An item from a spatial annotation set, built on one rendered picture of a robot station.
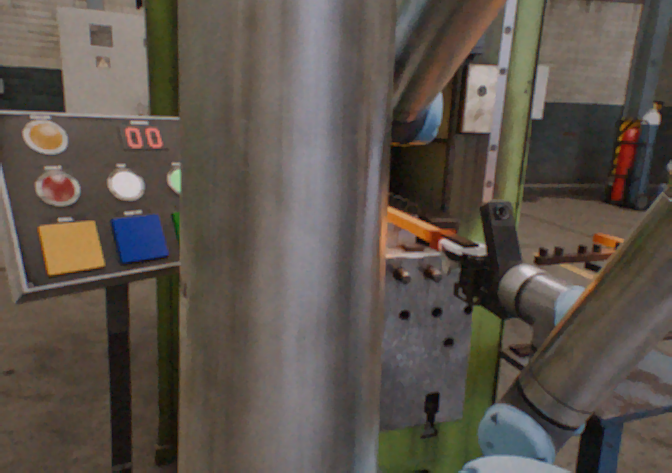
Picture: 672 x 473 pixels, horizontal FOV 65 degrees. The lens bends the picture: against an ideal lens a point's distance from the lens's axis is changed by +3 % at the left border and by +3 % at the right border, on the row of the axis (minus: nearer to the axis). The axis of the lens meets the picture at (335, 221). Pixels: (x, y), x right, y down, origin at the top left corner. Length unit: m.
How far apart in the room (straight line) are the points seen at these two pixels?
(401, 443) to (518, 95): 0.96
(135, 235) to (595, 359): 0.67
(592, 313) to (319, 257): 0.41
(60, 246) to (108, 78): 5.63
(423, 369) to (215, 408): 1.13
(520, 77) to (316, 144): 1.36
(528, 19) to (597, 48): 7.78
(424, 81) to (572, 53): 8.58
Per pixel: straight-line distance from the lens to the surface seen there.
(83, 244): 0.87
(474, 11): 0.40
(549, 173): 8.98
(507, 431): 0.61
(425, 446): 1.44
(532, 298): 0.73
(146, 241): 0.90
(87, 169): 0.93
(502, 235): 0.82
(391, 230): 1.21
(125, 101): 6.42
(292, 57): 0.18
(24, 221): 0.88
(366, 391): 0.21
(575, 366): 0.58
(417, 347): 1.28
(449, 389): 1.38
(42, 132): 0.93
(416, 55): 0.44
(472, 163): 1.45
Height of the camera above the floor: 1.23
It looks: 12 degrees down
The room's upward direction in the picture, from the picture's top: 3 degrees clockwise
